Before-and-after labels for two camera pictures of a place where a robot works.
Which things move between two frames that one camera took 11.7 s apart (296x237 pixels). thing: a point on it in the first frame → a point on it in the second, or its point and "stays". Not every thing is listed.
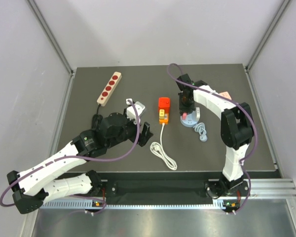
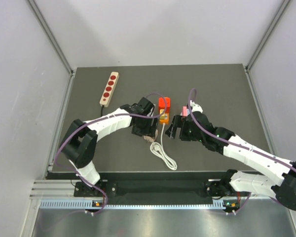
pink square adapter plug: [184, 115] stays
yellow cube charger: [162, 114] stays
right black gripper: [183, 108] → [171, 132]
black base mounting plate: [173, 188] stays
